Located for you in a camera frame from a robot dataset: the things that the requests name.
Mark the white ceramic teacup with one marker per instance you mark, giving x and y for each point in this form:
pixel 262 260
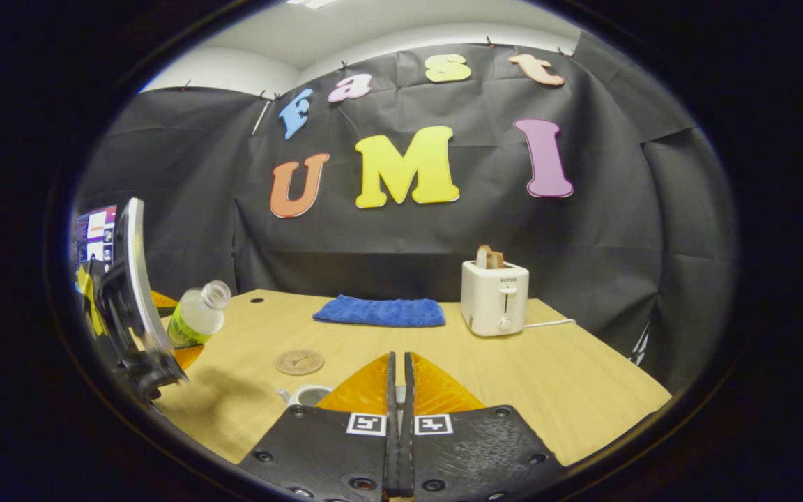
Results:
pixel 307 396

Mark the bread slice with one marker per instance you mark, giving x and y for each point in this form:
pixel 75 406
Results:
pixel 490 258

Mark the computer monitor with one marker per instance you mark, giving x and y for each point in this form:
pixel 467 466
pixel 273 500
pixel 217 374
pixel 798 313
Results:
pixel 97 233

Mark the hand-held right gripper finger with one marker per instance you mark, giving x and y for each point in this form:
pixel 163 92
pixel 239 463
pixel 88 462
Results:
pixel 407 453
pixel 392 453

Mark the white teacup lid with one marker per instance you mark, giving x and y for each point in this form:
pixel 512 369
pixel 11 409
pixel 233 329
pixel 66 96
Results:
pixel 400 399

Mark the white toaster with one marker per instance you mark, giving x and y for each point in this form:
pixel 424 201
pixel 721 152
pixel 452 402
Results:
pixel 493 300

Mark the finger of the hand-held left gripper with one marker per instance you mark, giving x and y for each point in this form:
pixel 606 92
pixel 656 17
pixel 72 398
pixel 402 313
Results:
pixel 166 303
pixel 189 355

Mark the round wooden coaster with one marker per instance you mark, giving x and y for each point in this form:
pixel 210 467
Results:
pixel 299 362

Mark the blue towel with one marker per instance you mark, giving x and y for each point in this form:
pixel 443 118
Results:
pixel 380 312

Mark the clear water bottle green label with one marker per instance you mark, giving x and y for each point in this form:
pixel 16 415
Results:
pixel 196 317

